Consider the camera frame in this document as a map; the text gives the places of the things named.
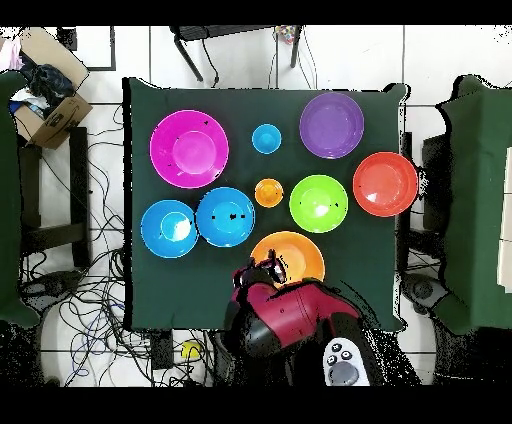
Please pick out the large orange bowl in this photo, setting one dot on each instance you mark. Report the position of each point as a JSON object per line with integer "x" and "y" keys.
{"x": 300, "y": 256}

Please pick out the blue cone-shaped bowl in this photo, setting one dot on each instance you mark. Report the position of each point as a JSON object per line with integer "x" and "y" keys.
{"x": 225, "y": 217}

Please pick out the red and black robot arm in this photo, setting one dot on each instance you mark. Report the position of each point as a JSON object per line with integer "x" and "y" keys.
{"x": 296, "y": 308}

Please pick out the orange cup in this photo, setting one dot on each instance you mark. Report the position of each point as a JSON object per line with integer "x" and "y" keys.
{"x": 268, "y": 192}

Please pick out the green bowl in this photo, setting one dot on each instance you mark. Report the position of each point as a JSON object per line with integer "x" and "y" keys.
{"x": 318, "y": 204}

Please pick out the dark green table cloth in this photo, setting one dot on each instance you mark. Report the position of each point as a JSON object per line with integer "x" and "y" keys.
{"x": 180, "y": 288}

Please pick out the blue round bowl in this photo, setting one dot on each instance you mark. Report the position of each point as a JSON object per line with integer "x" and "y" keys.
{"x": 168, "y": 230}

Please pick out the yellow ball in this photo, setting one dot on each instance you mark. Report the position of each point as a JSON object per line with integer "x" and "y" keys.
{"x": 190, "y": 349}

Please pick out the blue cup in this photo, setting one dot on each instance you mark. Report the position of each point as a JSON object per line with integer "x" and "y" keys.
{"x": 266, "y": 138}

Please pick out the large red-orange bowl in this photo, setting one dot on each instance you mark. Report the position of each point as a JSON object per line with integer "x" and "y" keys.
{"x": 384, "y": 184}

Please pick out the black power adapter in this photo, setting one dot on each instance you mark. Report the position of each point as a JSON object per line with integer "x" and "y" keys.
{"x": 162, "y": 348}

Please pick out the pink bowl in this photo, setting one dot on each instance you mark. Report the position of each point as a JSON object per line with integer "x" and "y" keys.
{"x": 189, "y": 148}

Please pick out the purple bowl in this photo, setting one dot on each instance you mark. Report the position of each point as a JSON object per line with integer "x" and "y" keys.
{"x": 332, "y": 126}

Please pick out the black chair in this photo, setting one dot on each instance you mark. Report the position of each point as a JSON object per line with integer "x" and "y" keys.
{"x": 436, "y": 184}

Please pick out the black bench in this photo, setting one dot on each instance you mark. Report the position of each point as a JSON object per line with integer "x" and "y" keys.
{"x": 80, "y": 192}

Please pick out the green covered side table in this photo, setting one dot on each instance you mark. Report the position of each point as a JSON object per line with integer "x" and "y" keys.
{"x": 10, "y": 200}
{"x": 476, "y": 200}

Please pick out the cardboard box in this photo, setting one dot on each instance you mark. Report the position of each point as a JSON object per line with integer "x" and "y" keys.
{"x": 60, "y": 116}

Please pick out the dark clothes pile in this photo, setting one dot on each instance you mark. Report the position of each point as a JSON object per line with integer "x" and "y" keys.
{"x": 48, "y": 86}

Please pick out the black pedestal foot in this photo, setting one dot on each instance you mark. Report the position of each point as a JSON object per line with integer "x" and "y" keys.
{"x": 424, "y": 292}
{"x": 48, "y": 286}

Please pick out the black metal frame table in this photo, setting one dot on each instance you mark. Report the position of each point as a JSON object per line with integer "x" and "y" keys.
{"x": 224, "y": 32}

